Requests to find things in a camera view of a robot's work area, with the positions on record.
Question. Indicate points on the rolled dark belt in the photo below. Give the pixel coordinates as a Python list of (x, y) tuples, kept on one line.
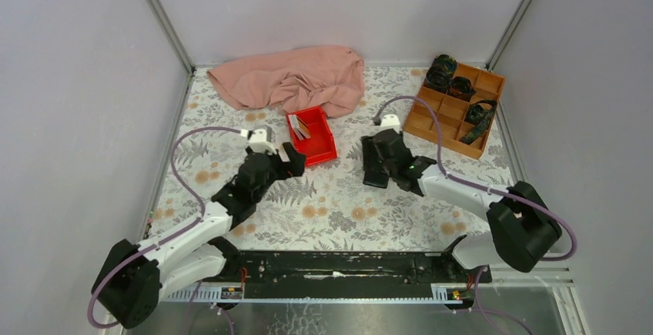
[(461, 88), (441, 73)]

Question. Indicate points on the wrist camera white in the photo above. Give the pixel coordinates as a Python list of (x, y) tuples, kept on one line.
[(260, 139), (388, 121)]

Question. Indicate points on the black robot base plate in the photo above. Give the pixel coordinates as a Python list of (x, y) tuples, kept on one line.
[(329, 275)]

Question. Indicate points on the rolled dark belt top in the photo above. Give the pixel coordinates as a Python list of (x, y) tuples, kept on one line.
[(441, 73)]

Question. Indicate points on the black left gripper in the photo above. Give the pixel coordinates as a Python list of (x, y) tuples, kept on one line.
[(295, 168)]

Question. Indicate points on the wooden compartment tray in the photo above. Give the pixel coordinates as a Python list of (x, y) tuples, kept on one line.
[(463, 127)]

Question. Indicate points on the rolled dark belt middle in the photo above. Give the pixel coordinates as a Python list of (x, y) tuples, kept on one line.
[(461, 88)]

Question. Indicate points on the stack of cards in bin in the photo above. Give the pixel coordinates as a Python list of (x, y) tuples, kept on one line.
[(300, 129)]

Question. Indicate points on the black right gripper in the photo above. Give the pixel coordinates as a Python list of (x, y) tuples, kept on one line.
[(369, 149)]

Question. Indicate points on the red plastic bin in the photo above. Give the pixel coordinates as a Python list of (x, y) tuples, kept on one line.
[(321, 147)]

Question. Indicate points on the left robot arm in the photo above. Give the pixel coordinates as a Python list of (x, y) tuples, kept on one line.
[(136, 276)]

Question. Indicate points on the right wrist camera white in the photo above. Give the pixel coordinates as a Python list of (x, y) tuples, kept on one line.
[(388, 121)]

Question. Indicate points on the pink cloth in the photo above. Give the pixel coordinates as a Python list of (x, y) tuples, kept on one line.
[(328, 76)]

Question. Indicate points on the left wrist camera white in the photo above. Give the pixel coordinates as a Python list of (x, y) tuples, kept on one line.
[(260, 139)]

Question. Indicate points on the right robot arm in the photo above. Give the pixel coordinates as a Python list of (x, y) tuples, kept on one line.
[(520, 233)]

